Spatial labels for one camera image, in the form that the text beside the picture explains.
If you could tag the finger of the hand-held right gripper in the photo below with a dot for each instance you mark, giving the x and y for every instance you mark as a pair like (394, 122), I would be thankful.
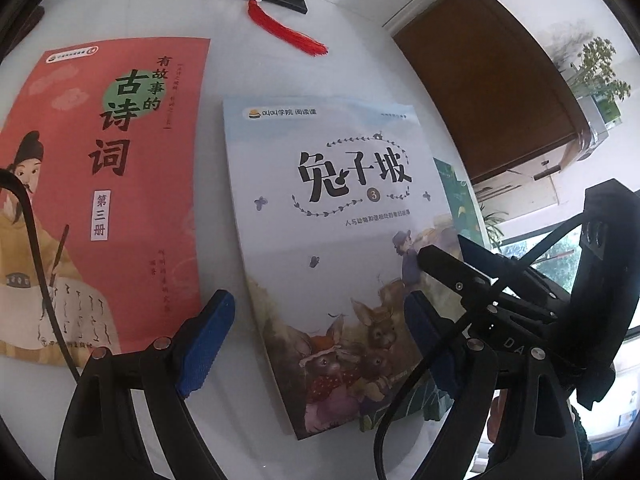
(450, 270)
(480, 255)

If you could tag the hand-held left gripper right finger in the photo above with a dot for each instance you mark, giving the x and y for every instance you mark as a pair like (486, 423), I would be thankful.
(425, 340)

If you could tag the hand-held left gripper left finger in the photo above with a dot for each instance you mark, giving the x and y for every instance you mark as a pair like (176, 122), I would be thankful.
(205, 345)

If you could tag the pale rabbit cover book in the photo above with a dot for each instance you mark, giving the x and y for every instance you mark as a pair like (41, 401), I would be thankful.
(300, 260)

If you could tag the pink poet cover book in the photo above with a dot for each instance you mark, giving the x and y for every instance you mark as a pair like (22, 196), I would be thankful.
(165, 210)

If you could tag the person's right forearm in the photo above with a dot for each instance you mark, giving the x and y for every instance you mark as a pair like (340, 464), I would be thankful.
(582, 435)

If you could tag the person's right hand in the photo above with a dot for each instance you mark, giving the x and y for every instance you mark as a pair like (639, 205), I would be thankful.
(497, 415)

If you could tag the green long leaf potted plant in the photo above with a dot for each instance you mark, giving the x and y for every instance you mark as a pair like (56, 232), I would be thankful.
(492, 225)

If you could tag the green flower print book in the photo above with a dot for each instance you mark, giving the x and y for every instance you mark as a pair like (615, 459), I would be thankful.
(455, 195)

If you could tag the silver white appliance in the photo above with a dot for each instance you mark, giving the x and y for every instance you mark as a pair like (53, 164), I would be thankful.
(600, 130)

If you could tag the brown wooden cabinet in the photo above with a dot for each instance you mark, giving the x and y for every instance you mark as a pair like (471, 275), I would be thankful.
(475, 85)

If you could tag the potted plant with yellow flowers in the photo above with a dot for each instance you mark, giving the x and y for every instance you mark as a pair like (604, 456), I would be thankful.
(597, 65)

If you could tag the red tassel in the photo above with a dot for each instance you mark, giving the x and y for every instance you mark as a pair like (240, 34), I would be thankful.
(295, 35)

